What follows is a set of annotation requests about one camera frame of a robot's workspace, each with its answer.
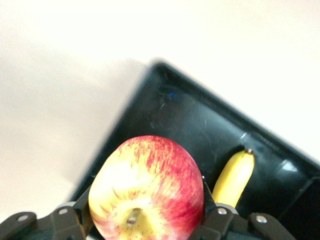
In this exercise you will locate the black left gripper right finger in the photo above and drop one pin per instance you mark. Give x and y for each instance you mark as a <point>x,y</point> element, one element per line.
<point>225,225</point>

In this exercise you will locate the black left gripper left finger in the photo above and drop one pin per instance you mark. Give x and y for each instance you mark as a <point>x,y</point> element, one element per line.
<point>50,225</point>

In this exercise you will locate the yellow banana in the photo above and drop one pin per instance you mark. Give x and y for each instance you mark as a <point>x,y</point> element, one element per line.
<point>235,175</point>

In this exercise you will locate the red yellow apple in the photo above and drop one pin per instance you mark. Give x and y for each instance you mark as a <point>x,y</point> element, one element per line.
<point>150,180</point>

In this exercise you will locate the black plastic box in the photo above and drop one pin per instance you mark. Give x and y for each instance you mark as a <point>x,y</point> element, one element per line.
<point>195,120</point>

